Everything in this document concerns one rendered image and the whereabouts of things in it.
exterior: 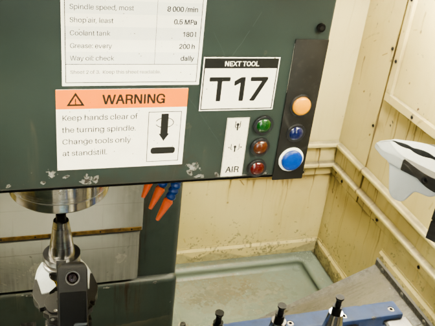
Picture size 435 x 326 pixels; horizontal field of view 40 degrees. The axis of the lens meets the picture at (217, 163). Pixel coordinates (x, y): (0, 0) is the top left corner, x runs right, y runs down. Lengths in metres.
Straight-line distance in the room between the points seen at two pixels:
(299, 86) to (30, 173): 0.35
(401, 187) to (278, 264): 1.64
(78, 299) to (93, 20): 0.46
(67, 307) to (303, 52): 0.52
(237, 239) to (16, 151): 1.59
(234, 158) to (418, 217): 1.09
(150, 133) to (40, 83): 0.14
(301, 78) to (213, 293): 1.49
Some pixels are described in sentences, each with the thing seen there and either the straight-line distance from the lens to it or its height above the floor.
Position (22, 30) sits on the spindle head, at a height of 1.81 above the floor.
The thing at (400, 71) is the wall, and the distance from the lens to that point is 1.86.
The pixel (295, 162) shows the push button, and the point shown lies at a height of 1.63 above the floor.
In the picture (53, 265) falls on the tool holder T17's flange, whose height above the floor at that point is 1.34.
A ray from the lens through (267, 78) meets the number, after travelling 0.76.
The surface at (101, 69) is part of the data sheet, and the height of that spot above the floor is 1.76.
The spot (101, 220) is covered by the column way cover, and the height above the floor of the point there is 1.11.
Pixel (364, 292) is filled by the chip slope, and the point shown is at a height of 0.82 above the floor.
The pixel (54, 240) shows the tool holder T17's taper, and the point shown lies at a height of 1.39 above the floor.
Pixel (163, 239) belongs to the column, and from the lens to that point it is 1.70.
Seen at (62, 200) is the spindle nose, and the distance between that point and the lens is 0.93.
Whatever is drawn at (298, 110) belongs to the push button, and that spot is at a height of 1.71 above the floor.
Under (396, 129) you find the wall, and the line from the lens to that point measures 1.88.
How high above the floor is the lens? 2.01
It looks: 29 degrees down
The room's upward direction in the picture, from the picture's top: 7 degrees clockwise
